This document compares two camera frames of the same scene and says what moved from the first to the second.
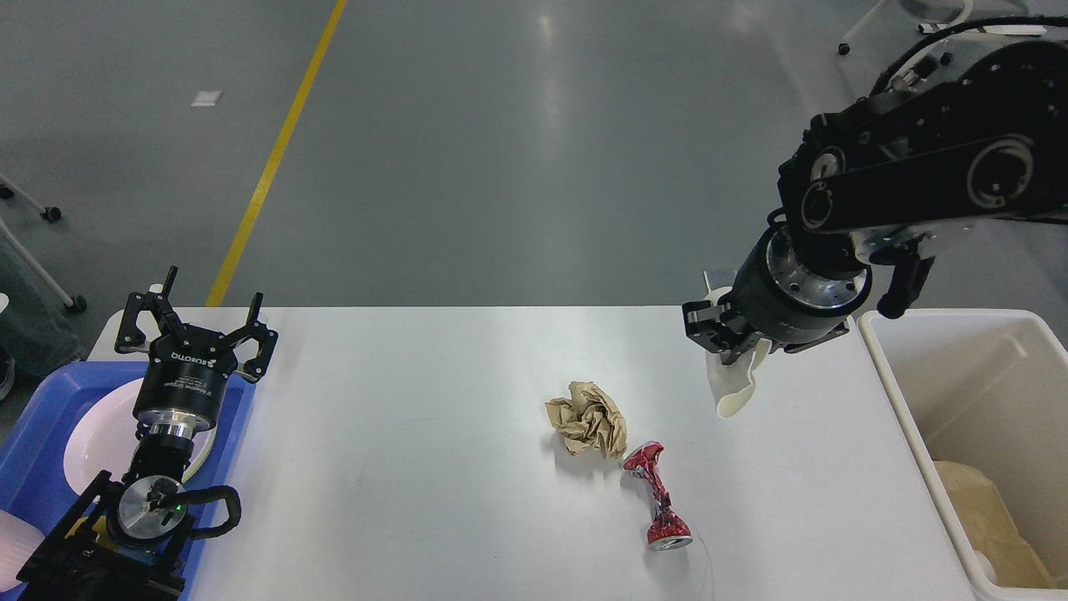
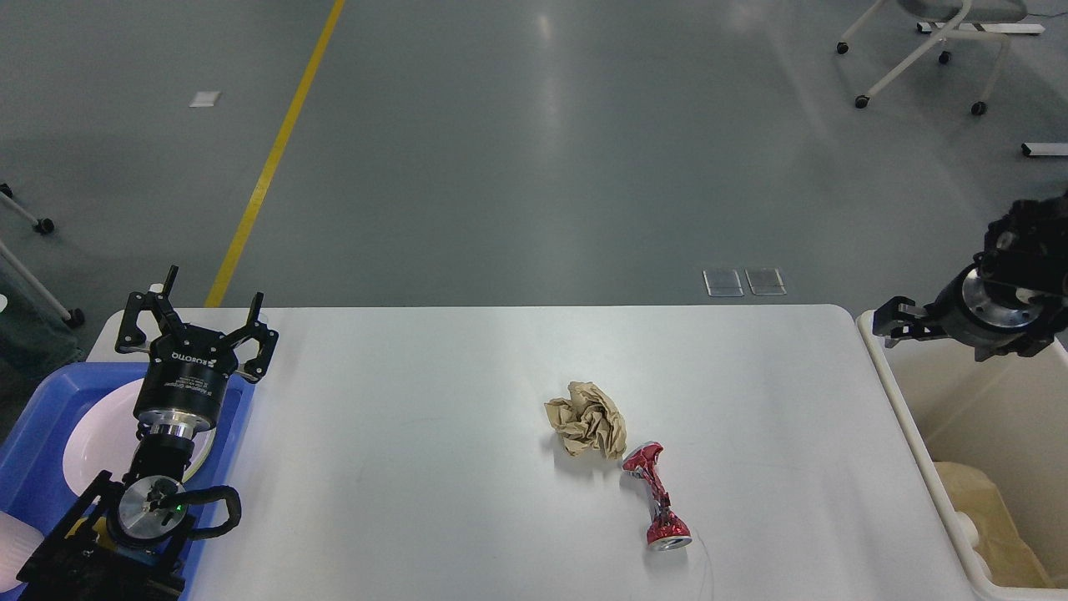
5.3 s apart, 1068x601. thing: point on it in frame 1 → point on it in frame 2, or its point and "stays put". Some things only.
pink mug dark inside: (18, 539) stays put
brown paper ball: (588, 420) stays put
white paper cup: (732, 386) → (962, 530)
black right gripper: (773, 294) → (994, 321)
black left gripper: (181, 391) stays put
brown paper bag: (990, 527) stays put
